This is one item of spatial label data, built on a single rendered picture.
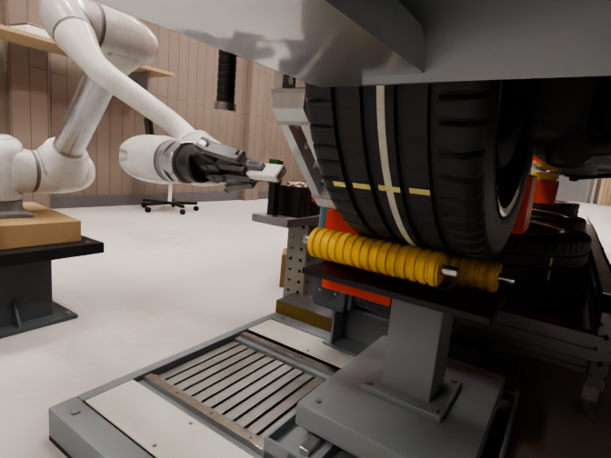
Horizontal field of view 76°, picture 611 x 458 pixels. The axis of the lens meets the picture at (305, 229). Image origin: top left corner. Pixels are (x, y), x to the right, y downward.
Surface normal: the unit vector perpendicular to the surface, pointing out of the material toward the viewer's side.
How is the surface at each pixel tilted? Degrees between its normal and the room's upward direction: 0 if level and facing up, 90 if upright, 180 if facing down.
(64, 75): 90
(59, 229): 90
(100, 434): 0
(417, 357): 90
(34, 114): 90
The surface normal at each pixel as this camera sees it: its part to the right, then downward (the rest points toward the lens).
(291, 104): -0.56, 0.09
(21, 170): 0.84, 0.17
